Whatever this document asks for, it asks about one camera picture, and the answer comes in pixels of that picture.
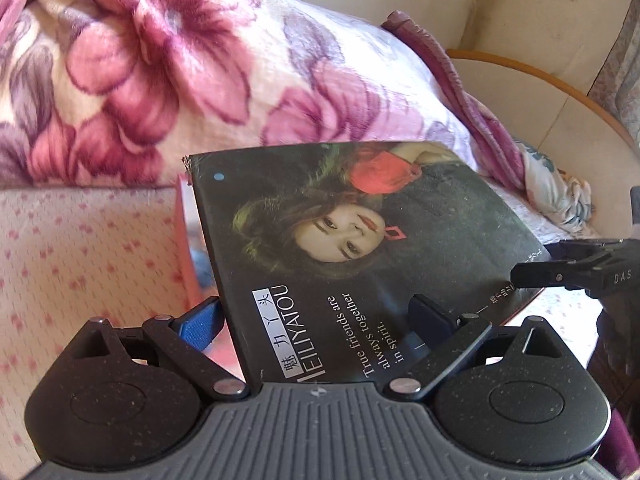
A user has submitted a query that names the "pink cardboard box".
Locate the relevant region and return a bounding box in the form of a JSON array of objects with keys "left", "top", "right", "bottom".
[{"left": 172, "top": 174, "right": 249, "bottom": 383}]

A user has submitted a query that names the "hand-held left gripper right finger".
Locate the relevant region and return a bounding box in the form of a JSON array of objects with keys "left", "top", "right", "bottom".
[{"left": 389, "top": 294, "right": 576, "bottom": 402}]

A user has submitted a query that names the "floral curtain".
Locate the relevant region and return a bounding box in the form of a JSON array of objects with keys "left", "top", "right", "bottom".
[{"left": 587, "top": 0, "right": 640, "bottom": 146}]

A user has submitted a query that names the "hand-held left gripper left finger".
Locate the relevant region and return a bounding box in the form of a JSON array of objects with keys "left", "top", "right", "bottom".
[{"left": 65, "top": 296, "right": 251, "bottom": 402}]

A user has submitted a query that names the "person's right forearm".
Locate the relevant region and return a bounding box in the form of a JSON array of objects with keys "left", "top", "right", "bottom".
[{"left": 590, "top": 295, "right": 640, "bottom": 467}]

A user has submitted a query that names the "cherry print bedsheet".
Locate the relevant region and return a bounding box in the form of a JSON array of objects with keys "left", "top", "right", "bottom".
[{"left": 0, "top": 180, "right": 606, "bottom": 466}]

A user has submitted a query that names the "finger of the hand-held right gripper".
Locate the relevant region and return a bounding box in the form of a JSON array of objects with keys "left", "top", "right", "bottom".
[
  {"left": 509, "top": 255, "right": 602, "bottom": 291},
  {"left": 545, "top": 238, "right": 630, "bottom": 261}
]

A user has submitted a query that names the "pink floral blanket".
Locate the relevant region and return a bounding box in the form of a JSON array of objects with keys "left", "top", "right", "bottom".
[{"left": 0, "top": 0, "right": 531, "bottom": 192}]

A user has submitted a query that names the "cream headboard with orange trim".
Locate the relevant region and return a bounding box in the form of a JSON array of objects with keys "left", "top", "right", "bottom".
[{"left": 445, "top": 49, "right": 640, "bottom": 241}]

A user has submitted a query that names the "small floral cloth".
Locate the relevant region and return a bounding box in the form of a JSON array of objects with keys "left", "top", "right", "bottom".
[{"left": 515, "top": 140, "right": 601, "bottom": 241}]

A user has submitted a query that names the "dark magazine with woman cover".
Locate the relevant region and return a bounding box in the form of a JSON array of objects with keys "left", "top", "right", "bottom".
[{"left": 181, "top": 140, "right": 551, "bottom": 386}]

